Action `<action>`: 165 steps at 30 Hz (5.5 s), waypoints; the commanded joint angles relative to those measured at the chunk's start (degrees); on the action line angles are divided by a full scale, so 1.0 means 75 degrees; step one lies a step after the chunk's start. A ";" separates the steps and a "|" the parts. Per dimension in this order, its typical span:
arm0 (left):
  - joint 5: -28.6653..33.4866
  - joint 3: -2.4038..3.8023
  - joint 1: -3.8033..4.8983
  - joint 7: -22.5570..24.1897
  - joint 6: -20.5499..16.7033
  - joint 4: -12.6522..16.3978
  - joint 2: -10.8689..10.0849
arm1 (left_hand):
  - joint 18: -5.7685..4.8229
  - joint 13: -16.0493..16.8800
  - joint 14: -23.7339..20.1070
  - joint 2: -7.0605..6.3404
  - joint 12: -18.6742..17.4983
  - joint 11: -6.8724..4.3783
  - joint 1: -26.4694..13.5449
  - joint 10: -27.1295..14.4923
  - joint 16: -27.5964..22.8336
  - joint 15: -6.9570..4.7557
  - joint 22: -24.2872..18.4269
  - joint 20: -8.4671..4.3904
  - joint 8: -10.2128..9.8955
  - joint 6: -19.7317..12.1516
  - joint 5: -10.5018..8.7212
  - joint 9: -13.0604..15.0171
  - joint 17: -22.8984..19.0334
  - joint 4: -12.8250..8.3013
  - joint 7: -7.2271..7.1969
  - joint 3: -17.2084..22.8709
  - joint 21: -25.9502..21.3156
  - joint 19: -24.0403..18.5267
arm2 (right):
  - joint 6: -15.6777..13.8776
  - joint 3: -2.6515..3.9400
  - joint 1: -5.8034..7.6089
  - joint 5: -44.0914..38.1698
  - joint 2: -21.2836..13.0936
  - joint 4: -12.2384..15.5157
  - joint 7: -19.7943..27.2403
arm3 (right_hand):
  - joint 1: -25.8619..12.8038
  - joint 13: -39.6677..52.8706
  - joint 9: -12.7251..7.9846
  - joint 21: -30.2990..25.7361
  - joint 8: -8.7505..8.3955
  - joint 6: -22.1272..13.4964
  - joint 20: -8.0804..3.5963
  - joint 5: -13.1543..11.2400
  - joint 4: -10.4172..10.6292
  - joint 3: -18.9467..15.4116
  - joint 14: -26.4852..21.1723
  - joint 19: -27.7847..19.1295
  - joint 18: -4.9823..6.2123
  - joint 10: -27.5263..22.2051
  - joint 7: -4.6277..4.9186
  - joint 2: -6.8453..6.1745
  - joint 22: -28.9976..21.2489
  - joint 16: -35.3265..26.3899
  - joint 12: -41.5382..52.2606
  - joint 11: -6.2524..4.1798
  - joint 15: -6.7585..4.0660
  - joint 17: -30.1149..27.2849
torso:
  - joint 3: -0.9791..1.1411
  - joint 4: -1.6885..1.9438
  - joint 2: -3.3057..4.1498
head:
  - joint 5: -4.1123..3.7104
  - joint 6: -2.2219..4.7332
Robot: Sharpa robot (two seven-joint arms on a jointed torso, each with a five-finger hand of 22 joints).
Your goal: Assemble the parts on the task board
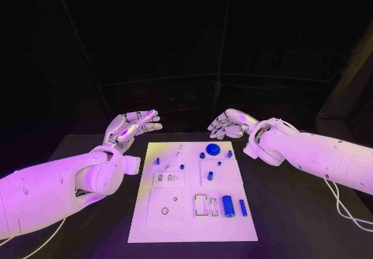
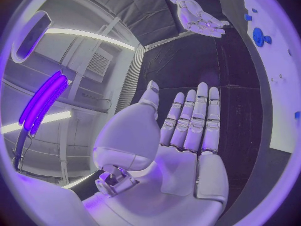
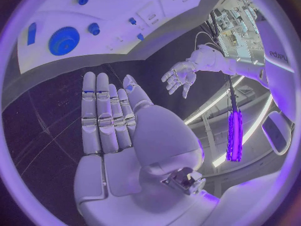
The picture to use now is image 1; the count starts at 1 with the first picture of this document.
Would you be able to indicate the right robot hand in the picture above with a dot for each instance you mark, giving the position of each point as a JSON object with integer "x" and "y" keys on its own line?
{"x": 232, "y": 123}

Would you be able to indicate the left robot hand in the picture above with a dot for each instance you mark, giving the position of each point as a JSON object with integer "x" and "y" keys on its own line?
{"x": 128, "y": 126}

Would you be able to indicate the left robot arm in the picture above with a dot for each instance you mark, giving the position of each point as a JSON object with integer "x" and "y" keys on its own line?
{"x": 43, "y": 188}

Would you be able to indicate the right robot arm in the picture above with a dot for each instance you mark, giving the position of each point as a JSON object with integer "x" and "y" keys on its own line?
{"x": 308, "y": 153}

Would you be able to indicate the white task board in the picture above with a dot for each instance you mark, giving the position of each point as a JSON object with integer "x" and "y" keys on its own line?
{"x": 191, "y": 194}

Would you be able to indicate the blue gear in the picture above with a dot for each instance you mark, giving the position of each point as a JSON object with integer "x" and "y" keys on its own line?
{"x": 213, "y": 149}

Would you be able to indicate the blue block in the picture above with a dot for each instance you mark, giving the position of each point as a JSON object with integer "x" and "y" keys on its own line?
{"x": 229, "y": 153}

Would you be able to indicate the blue plug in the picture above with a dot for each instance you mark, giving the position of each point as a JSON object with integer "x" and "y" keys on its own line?
{"x": 201, "y": 155}

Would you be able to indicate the thick long blue cylinder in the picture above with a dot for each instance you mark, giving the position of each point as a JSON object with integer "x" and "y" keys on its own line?
{"x": 227, "y": 206}

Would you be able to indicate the thin long blue cylinder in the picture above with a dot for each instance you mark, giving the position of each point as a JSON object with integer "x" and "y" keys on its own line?
{"x": 243, "y": 208}

